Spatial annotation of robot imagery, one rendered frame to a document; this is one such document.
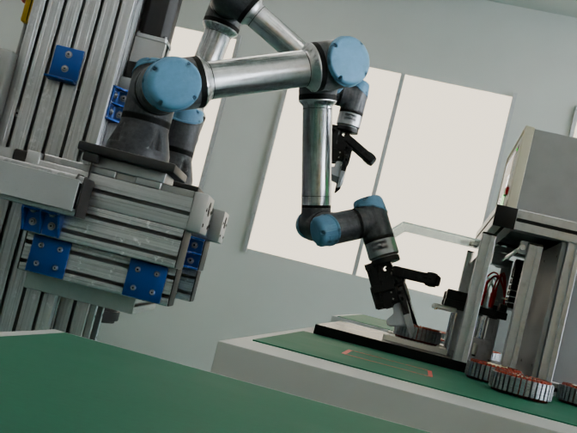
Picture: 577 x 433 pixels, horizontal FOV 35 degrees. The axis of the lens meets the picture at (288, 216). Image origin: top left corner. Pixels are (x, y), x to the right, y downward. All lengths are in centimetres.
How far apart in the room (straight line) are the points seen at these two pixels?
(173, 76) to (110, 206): 33
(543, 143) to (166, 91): 85
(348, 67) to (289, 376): 105
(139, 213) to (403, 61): 526
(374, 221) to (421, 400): 101
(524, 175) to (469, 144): 492
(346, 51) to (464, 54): 509
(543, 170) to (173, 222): 85
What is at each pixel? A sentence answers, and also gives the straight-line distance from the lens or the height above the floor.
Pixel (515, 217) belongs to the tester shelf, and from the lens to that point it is 198.
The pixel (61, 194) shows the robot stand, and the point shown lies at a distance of 198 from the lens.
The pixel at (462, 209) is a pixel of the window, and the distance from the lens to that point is 695.
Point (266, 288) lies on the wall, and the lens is 700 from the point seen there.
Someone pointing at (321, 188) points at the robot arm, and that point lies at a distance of 225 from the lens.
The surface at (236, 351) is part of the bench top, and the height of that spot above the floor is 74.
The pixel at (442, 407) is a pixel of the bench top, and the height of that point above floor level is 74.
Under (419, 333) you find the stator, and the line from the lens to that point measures 213.
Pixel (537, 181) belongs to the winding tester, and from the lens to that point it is 211.
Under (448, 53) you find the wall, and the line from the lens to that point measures 718.
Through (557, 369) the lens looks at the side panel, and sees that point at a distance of 200.
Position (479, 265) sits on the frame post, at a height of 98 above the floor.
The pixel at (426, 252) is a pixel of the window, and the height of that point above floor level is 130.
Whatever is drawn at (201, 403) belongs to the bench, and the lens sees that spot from 67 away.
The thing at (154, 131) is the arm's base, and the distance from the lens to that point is 210.
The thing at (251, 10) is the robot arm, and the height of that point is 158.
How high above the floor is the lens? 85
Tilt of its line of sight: 4 degrees up
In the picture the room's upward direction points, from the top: 14 degrees clockwise
